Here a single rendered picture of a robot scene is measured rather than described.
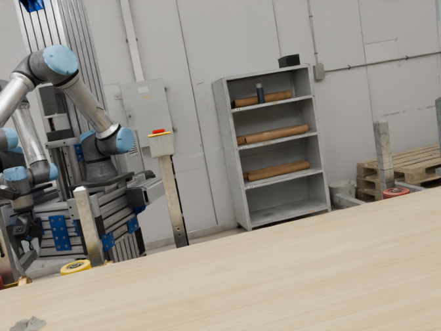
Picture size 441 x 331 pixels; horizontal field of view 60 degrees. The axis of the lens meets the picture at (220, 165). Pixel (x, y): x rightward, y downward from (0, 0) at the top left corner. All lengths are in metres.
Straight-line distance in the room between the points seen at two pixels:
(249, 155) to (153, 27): 1.61
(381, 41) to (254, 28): 1.51
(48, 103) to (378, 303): 1.75
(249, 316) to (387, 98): 4.34
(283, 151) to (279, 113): 0.41
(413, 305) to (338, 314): 0.12
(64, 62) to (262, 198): 3.01
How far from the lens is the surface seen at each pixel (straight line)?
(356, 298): 0.73
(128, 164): 2.29
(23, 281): 1.32
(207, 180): 4.03
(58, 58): 1.59
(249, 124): 4.09
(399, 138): 5.01
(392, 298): 0.73
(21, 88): 1.66
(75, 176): 2.07
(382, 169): 1.44
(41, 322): 0.90
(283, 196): 4.30
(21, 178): 1.63
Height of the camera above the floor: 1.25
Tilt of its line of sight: 8 degrees down
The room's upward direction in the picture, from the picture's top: 10 degrees counter-clockwise
